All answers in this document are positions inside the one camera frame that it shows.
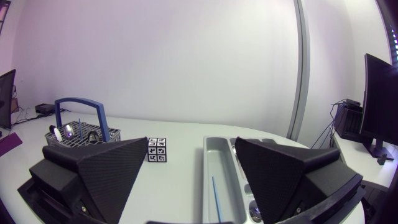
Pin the large dark monitor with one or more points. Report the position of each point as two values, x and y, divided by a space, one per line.
381 102

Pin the dark mat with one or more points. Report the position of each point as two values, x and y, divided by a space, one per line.
9 143

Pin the steel spoon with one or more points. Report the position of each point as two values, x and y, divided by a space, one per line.
255 213
93 137
69 131

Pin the black-and-white patterned cube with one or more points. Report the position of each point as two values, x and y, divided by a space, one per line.
157 150

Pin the grey cutlery basket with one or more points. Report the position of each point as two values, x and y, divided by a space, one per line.
102 124

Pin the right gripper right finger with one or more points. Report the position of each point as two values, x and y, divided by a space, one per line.
276 177

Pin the blue chopstick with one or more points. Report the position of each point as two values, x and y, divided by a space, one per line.
80 129
217 199

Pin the black computer box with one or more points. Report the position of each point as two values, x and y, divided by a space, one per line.
348 119

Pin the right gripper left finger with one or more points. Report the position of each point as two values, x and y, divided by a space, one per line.
102 174

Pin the dark screen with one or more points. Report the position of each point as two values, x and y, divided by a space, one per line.
7 99

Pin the black power brick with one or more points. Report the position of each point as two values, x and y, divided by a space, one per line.
45 108

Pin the pale plastic spoon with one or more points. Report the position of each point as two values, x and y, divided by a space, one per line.
58 134

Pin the grey cutlery tray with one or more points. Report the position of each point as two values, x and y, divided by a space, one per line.
220 161

